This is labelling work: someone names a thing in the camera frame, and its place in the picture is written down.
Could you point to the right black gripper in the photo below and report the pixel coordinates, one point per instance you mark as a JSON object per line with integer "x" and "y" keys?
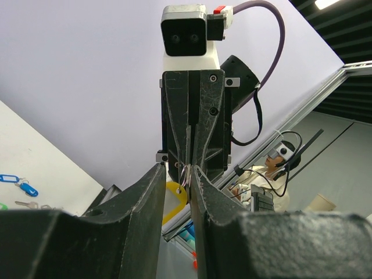
{"x": 196, "y": 121}

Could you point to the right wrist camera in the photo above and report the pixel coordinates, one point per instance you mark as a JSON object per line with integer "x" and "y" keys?
{"x": 189, "y": 34}

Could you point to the person in white shirt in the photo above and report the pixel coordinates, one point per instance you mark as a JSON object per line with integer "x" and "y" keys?
{"x": 272, "y": 176}

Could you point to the solid blue key tag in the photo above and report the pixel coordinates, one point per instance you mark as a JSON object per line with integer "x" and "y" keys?
{"x": 28, "y": 189}

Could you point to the loose silver key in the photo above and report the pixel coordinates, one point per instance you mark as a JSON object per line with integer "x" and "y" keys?
{"x": 30, "y": 205}

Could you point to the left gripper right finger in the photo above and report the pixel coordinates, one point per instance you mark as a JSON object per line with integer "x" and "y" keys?
{"x": 232, "y": 242}

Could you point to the blue key tag with window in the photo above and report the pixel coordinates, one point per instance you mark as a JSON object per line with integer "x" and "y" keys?
{"x": 5, "y": 178}

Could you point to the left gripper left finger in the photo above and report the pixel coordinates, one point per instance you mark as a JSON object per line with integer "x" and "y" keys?
{"x": 117, "y": 239}

